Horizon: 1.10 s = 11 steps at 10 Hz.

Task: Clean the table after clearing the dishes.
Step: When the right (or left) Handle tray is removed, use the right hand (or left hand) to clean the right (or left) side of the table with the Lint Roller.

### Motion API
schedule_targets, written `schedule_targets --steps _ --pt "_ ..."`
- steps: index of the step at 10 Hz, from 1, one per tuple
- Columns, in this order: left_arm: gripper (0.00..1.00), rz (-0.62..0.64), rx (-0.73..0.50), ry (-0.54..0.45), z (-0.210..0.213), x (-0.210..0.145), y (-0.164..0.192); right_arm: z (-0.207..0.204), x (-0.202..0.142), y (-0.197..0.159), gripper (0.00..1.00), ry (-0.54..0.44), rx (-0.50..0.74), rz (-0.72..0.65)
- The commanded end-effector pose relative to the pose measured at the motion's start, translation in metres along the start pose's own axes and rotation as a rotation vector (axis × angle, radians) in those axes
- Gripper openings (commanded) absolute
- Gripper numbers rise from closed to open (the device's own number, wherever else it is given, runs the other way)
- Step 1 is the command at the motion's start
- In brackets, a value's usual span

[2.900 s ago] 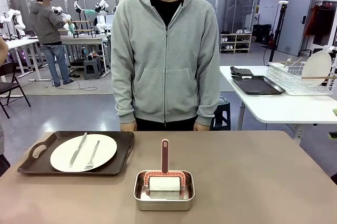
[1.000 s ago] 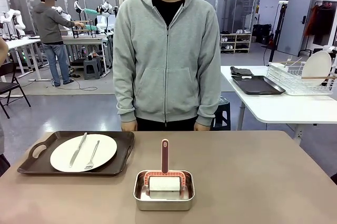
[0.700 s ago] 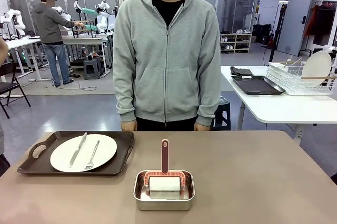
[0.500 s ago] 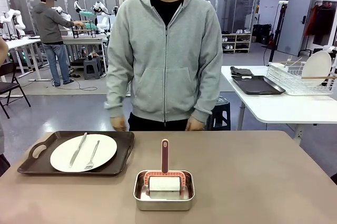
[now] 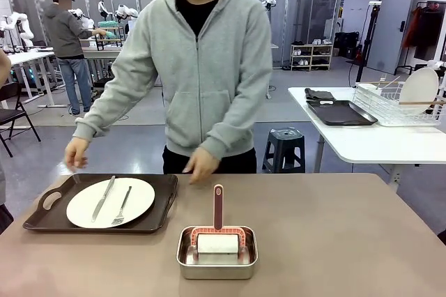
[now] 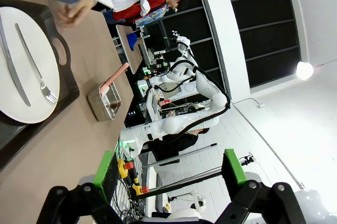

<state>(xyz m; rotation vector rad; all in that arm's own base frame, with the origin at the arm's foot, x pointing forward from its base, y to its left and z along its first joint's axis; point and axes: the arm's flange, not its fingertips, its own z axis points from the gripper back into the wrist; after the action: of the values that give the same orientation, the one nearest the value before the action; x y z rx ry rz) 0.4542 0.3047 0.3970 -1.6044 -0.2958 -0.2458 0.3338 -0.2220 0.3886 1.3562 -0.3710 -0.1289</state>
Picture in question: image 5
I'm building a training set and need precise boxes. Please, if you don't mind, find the dark plastic stool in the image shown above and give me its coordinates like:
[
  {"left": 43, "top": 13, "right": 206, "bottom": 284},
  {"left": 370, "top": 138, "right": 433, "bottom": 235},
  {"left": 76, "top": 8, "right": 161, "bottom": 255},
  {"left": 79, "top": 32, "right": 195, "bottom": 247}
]
[{"left": 261, "top": 128, "right": 307, "bottom": 174}]

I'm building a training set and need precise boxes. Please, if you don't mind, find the man in black cap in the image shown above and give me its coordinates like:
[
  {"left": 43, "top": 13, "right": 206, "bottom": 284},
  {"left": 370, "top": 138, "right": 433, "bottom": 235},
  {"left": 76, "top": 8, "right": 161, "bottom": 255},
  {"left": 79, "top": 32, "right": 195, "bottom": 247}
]
[{"left": 43, "top": 0, "right": 107, "bottom": 116}]

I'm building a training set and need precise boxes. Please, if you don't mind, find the person's right forearm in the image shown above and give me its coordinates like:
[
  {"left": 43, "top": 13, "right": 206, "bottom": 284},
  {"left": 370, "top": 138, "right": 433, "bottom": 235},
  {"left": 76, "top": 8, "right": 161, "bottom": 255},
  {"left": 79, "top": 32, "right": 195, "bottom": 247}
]
[{"left": 72, "top": 77, "right": 140, "bottom": 143}]

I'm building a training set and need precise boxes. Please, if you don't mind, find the bystander with bare elbow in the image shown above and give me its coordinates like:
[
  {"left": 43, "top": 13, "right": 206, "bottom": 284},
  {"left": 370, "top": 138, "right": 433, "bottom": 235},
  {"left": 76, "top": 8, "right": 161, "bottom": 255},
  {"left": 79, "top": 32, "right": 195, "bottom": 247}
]
[{"left": 0, "top": 49, "right": 15, "bottom": 235}]

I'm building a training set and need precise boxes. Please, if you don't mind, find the black flat tray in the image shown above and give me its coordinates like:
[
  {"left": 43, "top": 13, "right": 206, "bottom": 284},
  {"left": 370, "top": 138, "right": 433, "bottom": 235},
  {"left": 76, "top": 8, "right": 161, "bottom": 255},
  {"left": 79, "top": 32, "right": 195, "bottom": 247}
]
[{"left": 305, "top": 99, "right": 379, "bottom": 126}]

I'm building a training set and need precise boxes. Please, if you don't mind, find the person in grey hoodie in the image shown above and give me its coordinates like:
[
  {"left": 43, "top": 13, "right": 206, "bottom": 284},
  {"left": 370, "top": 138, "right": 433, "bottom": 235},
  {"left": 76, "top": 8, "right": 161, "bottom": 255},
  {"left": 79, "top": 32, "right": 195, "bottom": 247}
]
[{"left": 72, "top": 0, "right": 273, "bottom": 175}]

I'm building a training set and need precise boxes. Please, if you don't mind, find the white cutlery holder box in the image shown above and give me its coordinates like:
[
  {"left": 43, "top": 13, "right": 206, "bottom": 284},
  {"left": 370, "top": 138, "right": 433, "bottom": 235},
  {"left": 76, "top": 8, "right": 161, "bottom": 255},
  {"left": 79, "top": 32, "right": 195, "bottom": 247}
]
[{"left": 355, "top": 82, "right": 384, "bottom": 98}]

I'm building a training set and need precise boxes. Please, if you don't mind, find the low shoe rack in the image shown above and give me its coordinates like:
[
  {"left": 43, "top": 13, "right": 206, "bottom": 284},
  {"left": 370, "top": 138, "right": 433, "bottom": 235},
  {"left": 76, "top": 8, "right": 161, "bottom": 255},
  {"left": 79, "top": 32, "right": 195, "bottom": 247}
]
[{"left": 290, "top": 43, "right": 335, "bottom": 72}]

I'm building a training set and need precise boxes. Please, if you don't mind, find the person's right hand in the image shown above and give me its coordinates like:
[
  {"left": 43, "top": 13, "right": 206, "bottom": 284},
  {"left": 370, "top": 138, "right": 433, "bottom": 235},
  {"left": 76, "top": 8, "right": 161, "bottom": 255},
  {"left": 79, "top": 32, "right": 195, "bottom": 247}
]
[{"left": 64, "top": 135, "right": 90, "bottom": 174}]

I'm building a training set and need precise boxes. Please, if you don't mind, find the black bags pile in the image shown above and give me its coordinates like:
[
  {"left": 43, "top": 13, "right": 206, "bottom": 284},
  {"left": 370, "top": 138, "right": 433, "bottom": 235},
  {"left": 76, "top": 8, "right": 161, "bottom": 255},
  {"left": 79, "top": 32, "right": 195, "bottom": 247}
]
[{"left": 334, "top": 31, "right": 360, "bottom": 59}]

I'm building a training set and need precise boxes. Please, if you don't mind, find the person's left forearm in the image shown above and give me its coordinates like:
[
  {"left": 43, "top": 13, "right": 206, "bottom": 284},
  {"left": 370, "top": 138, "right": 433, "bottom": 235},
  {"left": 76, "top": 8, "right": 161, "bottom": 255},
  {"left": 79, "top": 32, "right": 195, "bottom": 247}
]
[{"left": 200, "top": 77, "right": 273, "bottom": 162}]

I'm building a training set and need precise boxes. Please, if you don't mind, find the dark brown serving tray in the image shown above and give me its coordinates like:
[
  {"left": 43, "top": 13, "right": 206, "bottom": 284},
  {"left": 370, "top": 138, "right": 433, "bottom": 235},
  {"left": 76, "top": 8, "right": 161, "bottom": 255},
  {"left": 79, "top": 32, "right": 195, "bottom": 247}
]
[{"left": 22, "top": 173, "right": 179, "bottom": 235}]

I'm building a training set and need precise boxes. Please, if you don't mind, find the black coat rack with clothes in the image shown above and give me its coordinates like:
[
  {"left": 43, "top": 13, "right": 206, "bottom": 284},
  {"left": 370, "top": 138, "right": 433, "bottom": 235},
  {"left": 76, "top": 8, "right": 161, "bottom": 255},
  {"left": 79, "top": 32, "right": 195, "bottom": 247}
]
[{"left": 406, "top": 0, "right": 446, "bottom": 68}]

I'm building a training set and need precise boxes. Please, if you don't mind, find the square metal container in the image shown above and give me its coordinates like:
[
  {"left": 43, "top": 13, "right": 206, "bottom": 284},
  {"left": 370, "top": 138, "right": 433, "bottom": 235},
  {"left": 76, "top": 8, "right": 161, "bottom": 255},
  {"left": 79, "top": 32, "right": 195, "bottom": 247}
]
[{"left": 176, "top": 225, "right": 259, "bottom": 280}]

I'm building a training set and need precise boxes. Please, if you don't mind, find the folded black cloth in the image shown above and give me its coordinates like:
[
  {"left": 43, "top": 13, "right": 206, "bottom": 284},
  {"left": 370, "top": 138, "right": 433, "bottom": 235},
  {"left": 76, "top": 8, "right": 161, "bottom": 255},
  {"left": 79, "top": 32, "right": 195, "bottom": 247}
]
[{"left": 305, "top": 87, "right": 336, "bottom": 102}]

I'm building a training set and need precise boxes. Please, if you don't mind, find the person's left hand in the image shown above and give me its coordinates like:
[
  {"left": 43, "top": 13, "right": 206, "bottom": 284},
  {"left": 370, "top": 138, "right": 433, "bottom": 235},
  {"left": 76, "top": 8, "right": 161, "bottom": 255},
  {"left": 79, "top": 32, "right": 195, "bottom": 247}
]
[{"left": 183, "top": 146, "right": 222, "bottom": 185}]

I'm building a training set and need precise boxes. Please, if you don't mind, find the large white round plate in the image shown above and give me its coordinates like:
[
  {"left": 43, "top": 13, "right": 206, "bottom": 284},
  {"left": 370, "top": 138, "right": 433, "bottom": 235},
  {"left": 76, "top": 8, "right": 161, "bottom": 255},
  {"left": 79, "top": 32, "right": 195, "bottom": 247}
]
[{"left": 66, "top": 177, "right": 156, "bottom": 229}]

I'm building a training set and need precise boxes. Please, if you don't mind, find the long white work desk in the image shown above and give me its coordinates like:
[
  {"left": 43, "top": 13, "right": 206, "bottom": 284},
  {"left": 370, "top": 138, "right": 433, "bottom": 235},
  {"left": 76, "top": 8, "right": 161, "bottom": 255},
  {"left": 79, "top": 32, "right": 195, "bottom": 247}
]
[{"left": 0, "top": 51, "right": 69, "bottom": 108}]

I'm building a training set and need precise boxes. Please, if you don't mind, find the black frame wooden-bar rack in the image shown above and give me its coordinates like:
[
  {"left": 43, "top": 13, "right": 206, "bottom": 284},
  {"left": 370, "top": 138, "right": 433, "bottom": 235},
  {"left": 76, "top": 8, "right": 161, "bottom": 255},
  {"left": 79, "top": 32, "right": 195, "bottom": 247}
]
[{"left": 95, "top": 26, "right": 125, "bottom": 49}]

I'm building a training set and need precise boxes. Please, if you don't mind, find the white side table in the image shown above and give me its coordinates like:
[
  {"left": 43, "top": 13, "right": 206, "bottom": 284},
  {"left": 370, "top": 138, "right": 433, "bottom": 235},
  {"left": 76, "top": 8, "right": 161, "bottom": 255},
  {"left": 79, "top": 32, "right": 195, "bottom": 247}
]
[{"left": 288, "top": 86, "right": 446, "bottom": 193}]

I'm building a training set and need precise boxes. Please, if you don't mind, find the pink-handled lint roller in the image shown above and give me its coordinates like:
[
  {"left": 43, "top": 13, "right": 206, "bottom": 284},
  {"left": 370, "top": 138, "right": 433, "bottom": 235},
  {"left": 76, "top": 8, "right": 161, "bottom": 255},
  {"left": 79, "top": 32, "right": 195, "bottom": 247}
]
[{"left": 190, "top": 183, "right": 247, "bottom": 263}]

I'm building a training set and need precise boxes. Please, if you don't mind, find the black folding chair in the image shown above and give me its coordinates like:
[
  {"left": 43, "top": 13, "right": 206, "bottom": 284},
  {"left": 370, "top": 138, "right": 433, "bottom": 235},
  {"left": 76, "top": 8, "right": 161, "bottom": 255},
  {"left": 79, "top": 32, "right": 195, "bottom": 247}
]
[{"left": 0, "top": 82, "right": 42, "bottom": 158}]

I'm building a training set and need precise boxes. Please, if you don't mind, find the black camera tripod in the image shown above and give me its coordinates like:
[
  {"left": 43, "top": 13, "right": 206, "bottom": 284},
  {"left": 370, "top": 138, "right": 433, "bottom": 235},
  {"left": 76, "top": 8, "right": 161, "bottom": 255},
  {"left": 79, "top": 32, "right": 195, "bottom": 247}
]
[{"left": 350, "top": 0, "right": 383, "bottom": 87}]

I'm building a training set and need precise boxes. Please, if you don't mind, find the grey room door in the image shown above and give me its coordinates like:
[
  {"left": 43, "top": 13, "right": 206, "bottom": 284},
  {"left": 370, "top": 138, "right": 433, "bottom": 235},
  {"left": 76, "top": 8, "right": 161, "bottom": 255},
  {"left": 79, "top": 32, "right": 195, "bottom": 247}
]
[{"left": 365, "top": 0, "right": 417, "bottom": 75}]

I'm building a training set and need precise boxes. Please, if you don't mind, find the white wire dish rack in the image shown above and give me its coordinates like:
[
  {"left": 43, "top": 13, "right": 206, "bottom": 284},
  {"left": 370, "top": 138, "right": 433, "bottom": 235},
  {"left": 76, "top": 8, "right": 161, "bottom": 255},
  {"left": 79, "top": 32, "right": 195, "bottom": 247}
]
[{"left": 353, "top": 81, "right": 446, "bottom": 128}]

